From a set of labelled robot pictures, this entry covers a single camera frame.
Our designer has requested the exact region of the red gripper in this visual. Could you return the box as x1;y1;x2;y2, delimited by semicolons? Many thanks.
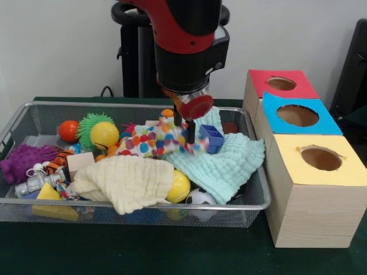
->
173;94;215;144

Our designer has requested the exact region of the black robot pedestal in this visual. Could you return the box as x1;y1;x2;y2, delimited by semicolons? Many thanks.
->
111;0;231;100

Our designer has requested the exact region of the dark green table cloth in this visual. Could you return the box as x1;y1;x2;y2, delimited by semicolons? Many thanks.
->
337;113;367;144
0;96;367;275

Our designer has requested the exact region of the yellow tennis ball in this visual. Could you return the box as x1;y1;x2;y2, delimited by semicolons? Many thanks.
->
166;169;192;203

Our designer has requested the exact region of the blue plastic building block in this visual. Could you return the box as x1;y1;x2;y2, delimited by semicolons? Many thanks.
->
199;124;225;154

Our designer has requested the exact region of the green spiky rubber ball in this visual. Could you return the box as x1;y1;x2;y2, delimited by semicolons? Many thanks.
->
76;112;116;148

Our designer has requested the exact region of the purple knobbly rubber toy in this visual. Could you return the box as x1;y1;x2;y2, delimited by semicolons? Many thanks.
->
0;143;60;184

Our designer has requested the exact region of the mint green waffle cloth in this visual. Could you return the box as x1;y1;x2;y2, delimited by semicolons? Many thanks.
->
165;108;266;205

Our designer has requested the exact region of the colourful polka dot cloth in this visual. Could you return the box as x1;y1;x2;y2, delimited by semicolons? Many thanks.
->
115;110;212;159

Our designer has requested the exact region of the yellow wedge block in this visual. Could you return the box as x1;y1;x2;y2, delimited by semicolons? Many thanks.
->
31;182;79;221

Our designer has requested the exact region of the black upright panel stand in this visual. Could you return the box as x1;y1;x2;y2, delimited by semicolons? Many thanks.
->
329;18;367;121

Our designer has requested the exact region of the small black-white soccer ball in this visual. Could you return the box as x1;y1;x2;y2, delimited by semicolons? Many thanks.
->
185;187;218;223

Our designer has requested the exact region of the cream waffle cloth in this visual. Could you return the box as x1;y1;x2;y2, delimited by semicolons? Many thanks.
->
70;156;175;215

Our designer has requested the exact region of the silver wire mesh bin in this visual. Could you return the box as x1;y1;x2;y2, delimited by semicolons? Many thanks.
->
0;100;272;229

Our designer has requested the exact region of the wooden box with three holes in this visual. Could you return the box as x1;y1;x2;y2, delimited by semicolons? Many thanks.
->
242;69;367;249

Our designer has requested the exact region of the plain yellow ball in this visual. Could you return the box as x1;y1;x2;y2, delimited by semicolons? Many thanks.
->
89;121;120;151

